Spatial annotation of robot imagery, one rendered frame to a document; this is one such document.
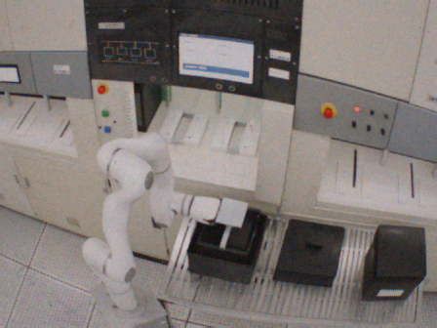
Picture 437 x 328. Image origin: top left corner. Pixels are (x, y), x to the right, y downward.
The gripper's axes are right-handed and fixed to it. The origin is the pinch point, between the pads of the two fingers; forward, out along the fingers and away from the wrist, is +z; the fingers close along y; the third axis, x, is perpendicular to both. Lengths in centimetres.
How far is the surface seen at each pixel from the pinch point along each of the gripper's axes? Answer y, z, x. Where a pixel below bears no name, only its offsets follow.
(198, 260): 13.6, -9.4, -17.4
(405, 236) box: -8, 82, -5
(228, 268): 13.6, 3.4, -19.3
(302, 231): -13.5, 30.0, -20.2
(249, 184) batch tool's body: -33.5, 0.5, -19.4
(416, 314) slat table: 20, 103, -31
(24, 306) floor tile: 45, -131, -107
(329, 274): 8, 47, -20
